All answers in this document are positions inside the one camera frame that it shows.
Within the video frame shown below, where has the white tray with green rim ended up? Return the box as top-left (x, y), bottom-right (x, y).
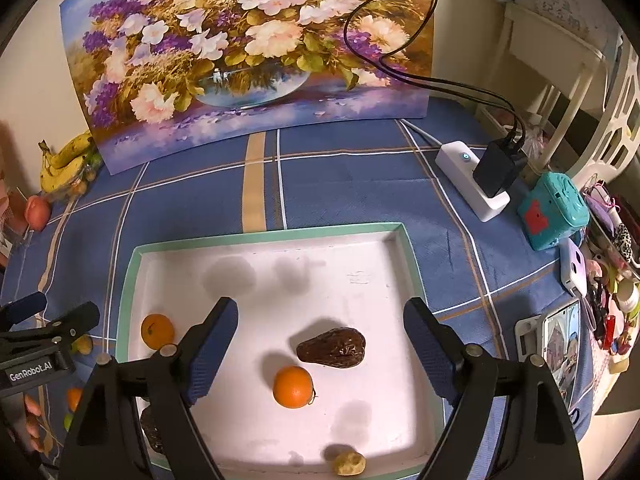
top-left (116, 222), bottom-right (446, 480)

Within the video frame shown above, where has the bag of small brown fruits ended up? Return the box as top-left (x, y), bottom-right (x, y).
top-left (65, 152), bottom-right (104, 199)

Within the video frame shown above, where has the dark wrinkled passion fruit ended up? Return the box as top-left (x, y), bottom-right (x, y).
top-left (140, 405), bottom-right (166, 453)

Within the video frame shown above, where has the white power strip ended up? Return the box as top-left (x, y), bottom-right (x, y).
top-left (434, 141), bottom-right (512, 222)

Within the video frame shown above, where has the black charger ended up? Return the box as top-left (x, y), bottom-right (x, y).
top-left (472, 141), bottom-right (528, 199)

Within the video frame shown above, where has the teal toy box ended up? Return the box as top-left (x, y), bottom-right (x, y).
top-left (516, 171), bottom-right (591, 252)

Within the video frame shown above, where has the small white lavender device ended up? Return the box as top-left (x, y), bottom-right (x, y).
top-left (560, 237), bottom-right (588, 297)

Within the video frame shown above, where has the black cable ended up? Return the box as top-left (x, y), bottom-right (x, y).
top-left (344, 0), bottom-right (523, 153)
top-left (344, 0), bottom-right (526, 151)

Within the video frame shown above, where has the large dark wrinkled fruit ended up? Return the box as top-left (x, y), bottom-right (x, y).
top-left (296, 327), bottom-right (366, 369)

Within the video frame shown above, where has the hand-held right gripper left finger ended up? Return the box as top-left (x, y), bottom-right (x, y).
top-left (59, 296), bottom-right (240, 480)

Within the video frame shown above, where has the smartphone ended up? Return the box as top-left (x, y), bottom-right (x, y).
top-left (542, 300), bottom-right (583, 403)

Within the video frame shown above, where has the red peach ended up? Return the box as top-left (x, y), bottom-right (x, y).
top-left (25, 196), bottom-right (52, 232)

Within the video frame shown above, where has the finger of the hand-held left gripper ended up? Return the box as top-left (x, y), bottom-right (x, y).
top-left (0, 292), bottom-right (48, 333)
top-left (0, 301), bottom-right (101, 356)

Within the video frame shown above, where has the white phone stand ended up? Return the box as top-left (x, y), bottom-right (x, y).
top-left (515, 315), bottom-right (548, 361)

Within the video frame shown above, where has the pile of small trinkets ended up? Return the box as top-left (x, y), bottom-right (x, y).
top-left (582, 180), bottom-right (640, 376)

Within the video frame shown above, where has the white chair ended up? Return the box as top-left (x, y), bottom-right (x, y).
top-left (475, 2), bottom-right (640, 196)

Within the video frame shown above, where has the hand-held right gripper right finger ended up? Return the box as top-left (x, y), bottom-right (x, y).
top-left (402, 298), bottom-right (586, 480)

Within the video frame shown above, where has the blue plaid tablecloth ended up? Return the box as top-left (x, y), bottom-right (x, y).
top-left (0, 97), bottom-right (601, 480)

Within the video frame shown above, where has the person's left hand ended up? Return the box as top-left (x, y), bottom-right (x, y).
top-left (22, 394), bottom-right (46, 453)

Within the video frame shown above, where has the bunch of yellow bananas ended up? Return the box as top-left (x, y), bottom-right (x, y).
top-left (39, 130), bottom-right (96, 195)

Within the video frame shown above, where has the small orange tangerine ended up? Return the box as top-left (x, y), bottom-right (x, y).
top-left (141, 313), bottom-right (176, 350)

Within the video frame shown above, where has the floral painting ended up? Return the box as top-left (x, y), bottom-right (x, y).
top-left (59, 0), bottom-right (435, 176)

